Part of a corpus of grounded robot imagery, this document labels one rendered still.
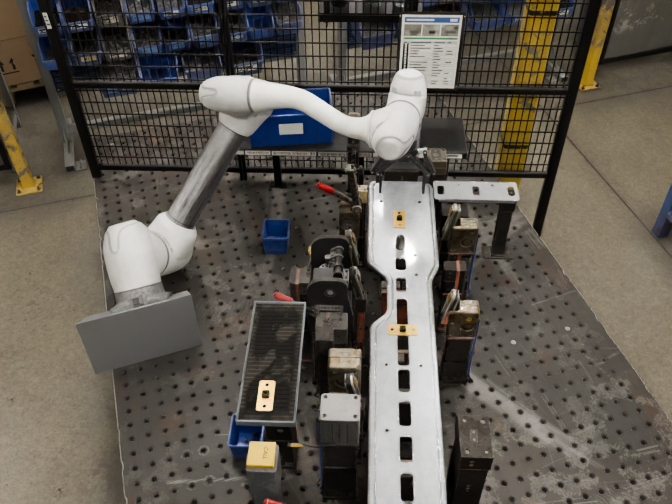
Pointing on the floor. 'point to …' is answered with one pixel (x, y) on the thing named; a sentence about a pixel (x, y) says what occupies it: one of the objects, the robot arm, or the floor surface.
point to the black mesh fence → (317, 85)
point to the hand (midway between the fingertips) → (401, 187)
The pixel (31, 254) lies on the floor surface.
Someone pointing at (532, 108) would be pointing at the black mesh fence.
